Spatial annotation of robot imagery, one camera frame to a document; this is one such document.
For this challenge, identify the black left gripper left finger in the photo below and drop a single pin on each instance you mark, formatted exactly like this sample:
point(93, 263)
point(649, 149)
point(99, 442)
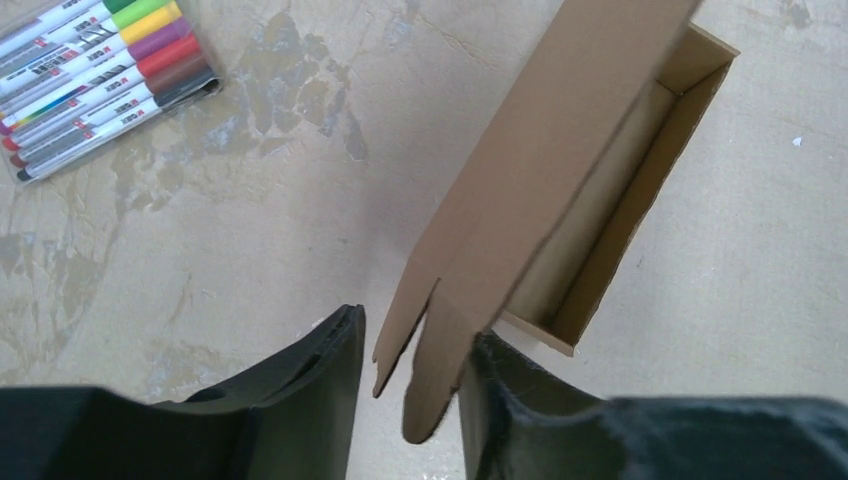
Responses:
point(290, 416)

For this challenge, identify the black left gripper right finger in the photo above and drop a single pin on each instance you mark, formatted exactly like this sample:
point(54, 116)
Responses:
point(519, 421)

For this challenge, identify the brown cardboard box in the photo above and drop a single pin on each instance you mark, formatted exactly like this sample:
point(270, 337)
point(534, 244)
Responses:
point(534, 227)

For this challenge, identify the pack of coloured markers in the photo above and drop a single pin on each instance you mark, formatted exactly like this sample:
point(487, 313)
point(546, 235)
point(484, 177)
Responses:
point(78, 74)

